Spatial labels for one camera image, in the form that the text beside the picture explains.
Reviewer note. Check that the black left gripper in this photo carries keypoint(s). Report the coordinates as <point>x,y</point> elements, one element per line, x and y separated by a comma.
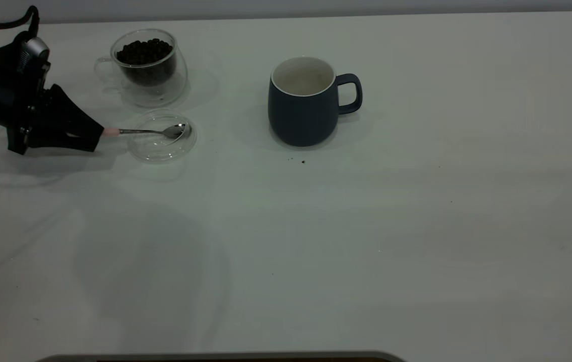
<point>34,108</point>

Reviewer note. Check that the clear double-wall glass cup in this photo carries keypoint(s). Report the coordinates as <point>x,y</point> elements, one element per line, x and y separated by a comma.
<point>171,94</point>

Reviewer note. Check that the dark grey-blue ceramic mug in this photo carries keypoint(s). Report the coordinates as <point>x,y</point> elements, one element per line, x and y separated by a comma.
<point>301,120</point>

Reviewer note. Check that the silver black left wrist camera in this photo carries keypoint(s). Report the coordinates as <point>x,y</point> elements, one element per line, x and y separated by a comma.
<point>34,49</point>

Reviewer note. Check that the clear round glass lid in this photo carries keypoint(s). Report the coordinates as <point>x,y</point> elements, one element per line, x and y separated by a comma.
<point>160,151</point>

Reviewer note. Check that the dark roasted coffee beans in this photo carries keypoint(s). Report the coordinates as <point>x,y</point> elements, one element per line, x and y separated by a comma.
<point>144,53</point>

